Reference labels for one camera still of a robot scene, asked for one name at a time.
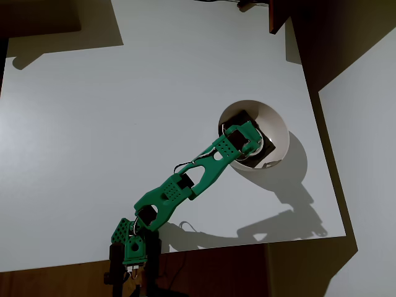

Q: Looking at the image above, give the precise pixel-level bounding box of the white round bowl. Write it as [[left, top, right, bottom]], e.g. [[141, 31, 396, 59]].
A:
[[217, 99, 291, 172]]

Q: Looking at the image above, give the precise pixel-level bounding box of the brown wooden shelf board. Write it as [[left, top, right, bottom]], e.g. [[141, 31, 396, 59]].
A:
[[268, 0, 293, 35]]

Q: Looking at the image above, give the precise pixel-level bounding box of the black table clamp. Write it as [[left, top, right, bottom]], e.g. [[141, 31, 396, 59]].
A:
[[144, 230, 163, 297], [103, 243, 125, 297]]

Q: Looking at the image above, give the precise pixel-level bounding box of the thin black cable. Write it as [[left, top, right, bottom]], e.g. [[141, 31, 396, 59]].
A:
[[159, 249, 188, 287]]

